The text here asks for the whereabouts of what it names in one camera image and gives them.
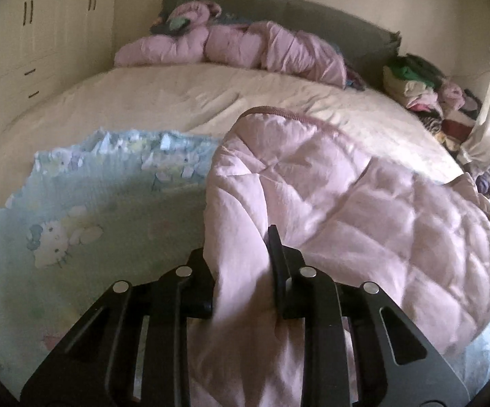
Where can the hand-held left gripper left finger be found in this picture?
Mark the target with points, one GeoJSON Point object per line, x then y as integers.
{"type": "Point", "coordinates": [194, 275]}

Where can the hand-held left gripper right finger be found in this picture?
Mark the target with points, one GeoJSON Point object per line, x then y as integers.
{"type": "Point", "coordinates": [281, 271]}

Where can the pink quilted blanket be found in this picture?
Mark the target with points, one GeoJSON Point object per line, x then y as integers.
{"type": "Point", "coordinates": [334, 203]}

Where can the pile of folded clothes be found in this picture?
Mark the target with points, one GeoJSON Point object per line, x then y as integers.
{"type": "Point", "coordinates": [423, 84]}

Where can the light blue printed blanket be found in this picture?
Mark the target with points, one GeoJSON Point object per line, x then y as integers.
{"type": "Point", "coordinates": [113, 203]}

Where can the bed with cream sheet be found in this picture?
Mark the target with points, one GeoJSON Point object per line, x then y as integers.
{"type": "Point", "coordinates": [164, 93]}

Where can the bundled pink comforter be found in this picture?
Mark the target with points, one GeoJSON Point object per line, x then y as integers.
{"type": "Point", "coordinates": [245, 44]}

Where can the dark green patterned cloth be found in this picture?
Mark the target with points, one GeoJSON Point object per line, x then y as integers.
{"type": "Point", "coordinates": [178, 25]}

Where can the grey padded headboard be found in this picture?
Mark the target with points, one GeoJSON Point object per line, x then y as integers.
{"type": "Point", "coordinates": [325, 19]}

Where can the cream wardrobe with drawers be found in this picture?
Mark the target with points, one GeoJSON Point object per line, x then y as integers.
{"type": "Point", "coordinates": [28, 29]}

